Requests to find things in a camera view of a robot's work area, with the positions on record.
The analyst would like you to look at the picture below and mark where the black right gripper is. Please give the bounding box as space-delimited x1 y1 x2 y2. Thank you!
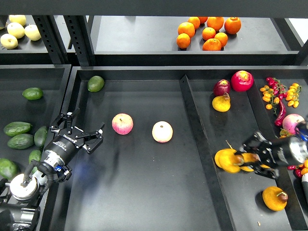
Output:
235 131 307 180

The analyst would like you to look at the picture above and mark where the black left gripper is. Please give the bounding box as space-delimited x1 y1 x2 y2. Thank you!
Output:
44 108 105 164

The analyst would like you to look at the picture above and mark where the yellow pear tray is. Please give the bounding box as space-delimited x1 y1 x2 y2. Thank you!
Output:
220 149 244 173

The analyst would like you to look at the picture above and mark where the green avocado tray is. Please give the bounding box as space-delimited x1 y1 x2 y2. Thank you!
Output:
0 158 19 180

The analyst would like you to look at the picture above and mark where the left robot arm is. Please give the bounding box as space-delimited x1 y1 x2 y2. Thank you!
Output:
0 109 103 231

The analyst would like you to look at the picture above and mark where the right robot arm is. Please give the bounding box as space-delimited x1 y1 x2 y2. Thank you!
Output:
234 121 308 179

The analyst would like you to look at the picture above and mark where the yellow pear under arm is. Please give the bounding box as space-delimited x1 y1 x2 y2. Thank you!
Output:
262 186 288 211

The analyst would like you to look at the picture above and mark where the yellow pear right lower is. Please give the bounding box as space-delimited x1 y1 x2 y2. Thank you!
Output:
240 153 258 172

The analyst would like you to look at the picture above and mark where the yellow pear left lower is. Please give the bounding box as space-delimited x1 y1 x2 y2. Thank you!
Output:
214 140 234 168

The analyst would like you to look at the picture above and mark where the dark green avocado upright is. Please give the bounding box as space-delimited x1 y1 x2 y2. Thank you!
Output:
34 126 48 148

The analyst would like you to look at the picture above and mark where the green avocado tray corner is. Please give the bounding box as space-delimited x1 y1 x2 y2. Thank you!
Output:
87 76 104 92

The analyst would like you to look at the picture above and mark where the green avocado lower left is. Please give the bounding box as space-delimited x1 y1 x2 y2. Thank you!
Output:
28 149 42 164

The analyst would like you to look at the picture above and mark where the green avocado upper left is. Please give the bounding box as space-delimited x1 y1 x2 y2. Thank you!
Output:
22 87 44 100

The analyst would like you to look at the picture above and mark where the dark green avocado middle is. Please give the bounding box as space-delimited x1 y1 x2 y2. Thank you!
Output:
7 133 34 150

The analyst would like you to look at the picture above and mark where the yellow pear upper right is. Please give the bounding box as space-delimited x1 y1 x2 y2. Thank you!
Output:
212 93 231 112

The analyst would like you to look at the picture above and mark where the pale yellow pear right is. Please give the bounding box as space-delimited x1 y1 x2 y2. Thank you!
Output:
25 25 41 41

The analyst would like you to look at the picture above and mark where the pale yellow pear front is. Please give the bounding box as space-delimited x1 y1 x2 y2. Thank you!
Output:
0 34 18 50

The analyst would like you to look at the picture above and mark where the pale yellow pear back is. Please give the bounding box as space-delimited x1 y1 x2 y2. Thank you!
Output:
9 14 26 26

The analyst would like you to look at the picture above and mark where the red chili pepper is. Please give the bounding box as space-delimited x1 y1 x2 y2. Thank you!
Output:
274 101 286 127

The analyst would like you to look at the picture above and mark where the pink red apple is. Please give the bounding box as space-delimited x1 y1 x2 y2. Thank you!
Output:
112 113 133 135

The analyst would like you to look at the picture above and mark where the lower cherry tomato bunch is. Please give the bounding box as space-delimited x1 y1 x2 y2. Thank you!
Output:
279 128 308 178

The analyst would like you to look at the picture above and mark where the cherry tomato bunch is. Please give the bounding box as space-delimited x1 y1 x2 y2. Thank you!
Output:
259 77 302 115
279 128 308 178

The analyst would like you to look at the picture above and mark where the pink apple right tray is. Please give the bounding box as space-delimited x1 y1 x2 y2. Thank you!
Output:
282 114 304 135

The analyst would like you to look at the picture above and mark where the black left tray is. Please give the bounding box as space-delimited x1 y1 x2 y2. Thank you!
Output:
0 64 72 231

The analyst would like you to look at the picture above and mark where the black tray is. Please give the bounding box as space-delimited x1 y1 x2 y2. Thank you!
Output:
0 64 72 231
49 67 308 231

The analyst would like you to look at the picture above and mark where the upper cherry tomato bunch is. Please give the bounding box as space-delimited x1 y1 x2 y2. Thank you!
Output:
259 77 302 115

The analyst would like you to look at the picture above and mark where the black tray divider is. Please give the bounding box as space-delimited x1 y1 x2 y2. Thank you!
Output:
179 75 236 231

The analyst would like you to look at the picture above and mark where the bright red apple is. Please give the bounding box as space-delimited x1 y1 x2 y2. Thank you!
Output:
231 70 254 92

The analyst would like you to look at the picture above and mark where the pale pink apple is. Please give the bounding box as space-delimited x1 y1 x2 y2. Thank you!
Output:
152 121 173 143

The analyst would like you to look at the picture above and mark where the dark red apple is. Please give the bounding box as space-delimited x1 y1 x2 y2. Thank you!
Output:
213 79 231 96

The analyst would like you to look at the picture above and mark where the black centre tray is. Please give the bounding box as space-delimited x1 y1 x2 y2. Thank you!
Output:
49 67 308 231

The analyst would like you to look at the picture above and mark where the orange front centre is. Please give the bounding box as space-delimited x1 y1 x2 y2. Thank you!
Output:
202 38 222 51

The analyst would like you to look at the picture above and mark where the orange right of centre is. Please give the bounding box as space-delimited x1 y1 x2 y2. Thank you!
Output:
214 32 228 48

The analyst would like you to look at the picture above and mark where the orange front left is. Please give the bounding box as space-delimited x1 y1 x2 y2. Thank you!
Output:
176 33 191 49

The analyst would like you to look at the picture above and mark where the orange far right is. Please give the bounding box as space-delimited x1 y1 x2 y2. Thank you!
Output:
224 17 242 35

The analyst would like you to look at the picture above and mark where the black metal shelf frame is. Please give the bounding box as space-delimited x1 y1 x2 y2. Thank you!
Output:
0 0 308 66

